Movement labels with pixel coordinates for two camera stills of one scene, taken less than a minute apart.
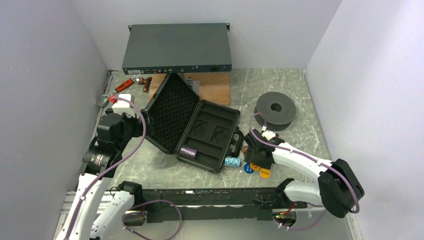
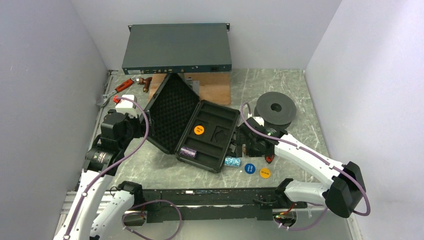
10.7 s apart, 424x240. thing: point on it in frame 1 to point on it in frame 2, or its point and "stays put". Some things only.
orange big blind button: (255, 167) to (198, 130)
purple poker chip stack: (190, 153) stays put
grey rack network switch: (177, 48) stays put
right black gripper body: (251, 155) to (251, 149)
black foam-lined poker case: (176, 121) stays put
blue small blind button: (247, 168) stays put
